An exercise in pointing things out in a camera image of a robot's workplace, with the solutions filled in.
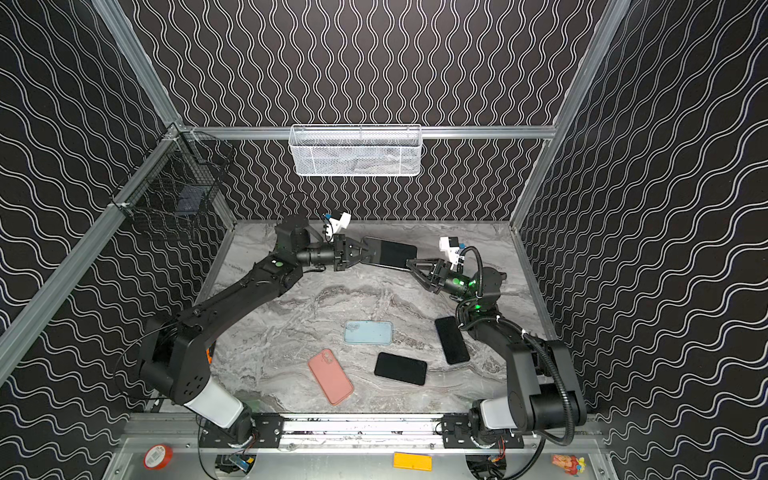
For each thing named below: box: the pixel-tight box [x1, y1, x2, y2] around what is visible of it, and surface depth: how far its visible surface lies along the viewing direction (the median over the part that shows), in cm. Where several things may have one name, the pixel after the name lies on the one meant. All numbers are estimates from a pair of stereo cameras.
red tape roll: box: [143, 444, 173, 471], surface depth 71 cm
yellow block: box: [393, 452, 433, 472], surface depth 72 cm
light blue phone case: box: [344, 320, 393, 346], surface depth 94 cm
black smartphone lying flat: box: [374, 352, 427, 386], surface depth 87 cm
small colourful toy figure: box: [551, 454, 586, 477], surface depth 70 cm
